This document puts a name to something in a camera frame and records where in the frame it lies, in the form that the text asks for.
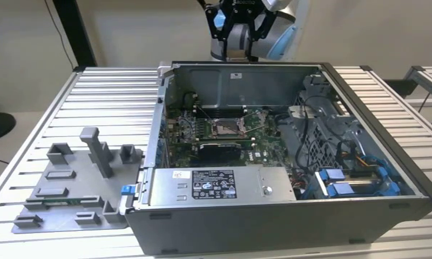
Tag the blue curved carrier frame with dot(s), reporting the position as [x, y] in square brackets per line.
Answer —
[388, 180]

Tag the green RAM stick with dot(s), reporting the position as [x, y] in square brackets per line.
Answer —
[57, 200]

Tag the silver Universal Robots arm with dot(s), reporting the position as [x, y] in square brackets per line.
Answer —
[279, 19]

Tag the black RAM slots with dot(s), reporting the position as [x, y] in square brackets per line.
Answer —
[219, 108]

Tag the black graphics card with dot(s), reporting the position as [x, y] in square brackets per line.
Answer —
[219, 155]

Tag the blue case latch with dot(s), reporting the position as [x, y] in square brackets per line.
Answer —
[127, 189]

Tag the blue disk carrier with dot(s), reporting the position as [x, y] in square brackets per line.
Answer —
[340, 189]
[332, 174]

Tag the thin metal locking lever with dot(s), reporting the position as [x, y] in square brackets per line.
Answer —
[204, 112]

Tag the black power connector block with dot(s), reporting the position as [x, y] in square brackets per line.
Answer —
[189, 101]

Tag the open black PC case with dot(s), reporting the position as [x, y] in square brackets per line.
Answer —
[237, 229]

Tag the neighbouring metal slat table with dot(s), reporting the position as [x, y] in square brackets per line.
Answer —
[427, 78]

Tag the grey plastic parts rack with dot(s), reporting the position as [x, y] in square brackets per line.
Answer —
[93, 215]

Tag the green motherboard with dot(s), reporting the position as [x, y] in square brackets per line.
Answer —
[269, 151]

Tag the black upright frame post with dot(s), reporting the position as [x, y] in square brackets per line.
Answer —
[75, 27]

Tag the long black expansion slot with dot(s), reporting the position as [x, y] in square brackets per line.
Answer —
[227, 139]

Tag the grey metal drive cage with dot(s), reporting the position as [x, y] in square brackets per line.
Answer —
[310, 135]

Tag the CPU socket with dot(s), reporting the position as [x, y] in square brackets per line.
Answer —
[225, 129]

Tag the silver power supply unit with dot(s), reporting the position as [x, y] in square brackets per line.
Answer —
[165, 186]

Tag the black box under table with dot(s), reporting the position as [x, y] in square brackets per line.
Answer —
[399, 87]

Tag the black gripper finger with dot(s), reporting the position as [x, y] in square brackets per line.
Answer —
[219, 27]
[260, 27]

